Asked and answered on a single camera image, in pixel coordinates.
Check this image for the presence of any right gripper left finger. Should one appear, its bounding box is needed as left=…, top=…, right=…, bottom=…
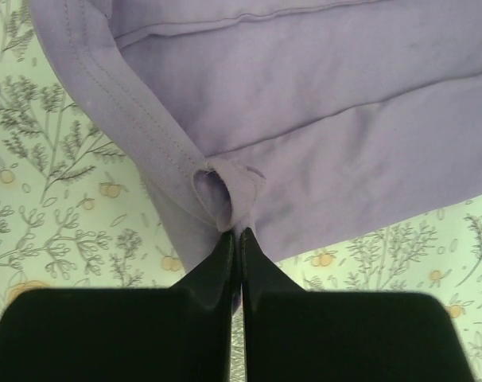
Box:
left=0, top=233, right=235, bottom=381

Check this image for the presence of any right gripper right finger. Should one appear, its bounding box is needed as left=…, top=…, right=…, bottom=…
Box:
left=239, top=230, right=473, bottom=381

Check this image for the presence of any purple t shirt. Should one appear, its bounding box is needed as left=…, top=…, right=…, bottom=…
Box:
left=29, top=1, right=482, bottom=270

